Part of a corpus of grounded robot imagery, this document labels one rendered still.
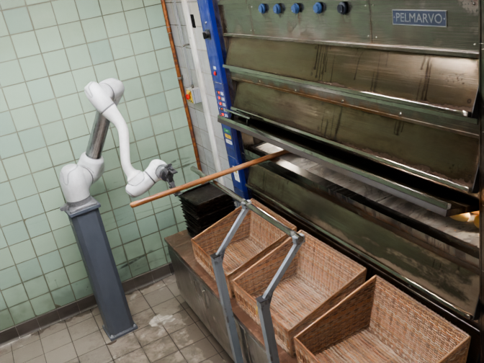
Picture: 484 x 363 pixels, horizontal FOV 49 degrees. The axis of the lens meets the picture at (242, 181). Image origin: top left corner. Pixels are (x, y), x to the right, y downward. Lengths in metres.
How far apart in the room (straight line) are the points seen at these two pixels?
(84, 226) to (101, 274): 0.37
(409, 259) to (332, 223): 0.53
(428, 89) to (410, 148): 0.27
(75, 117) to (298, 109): 1.82
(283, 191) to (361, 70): 1.12
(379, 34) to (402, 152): 0.45
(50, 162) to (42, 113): 0.35
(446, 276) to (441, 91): 0.74
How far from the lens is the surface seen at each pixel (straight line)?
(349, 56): 2.30
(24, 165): 3.98
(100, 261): 3.73
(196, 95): 3.82
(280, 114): 2.84
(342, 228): 2.69
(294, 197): 3.03
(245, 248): 3.46
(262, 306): 2.33
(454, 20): 1.86
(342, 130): 2.42
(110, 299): 3.87
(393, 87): 2.08
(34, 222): 4.11
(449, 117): 1.93
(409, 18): 1.99
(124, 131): 3.28
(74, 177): 3.52
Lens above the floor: 2.29
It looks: 22 degrees down
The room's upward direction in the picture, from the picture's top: 11 degrees counter-clockwise
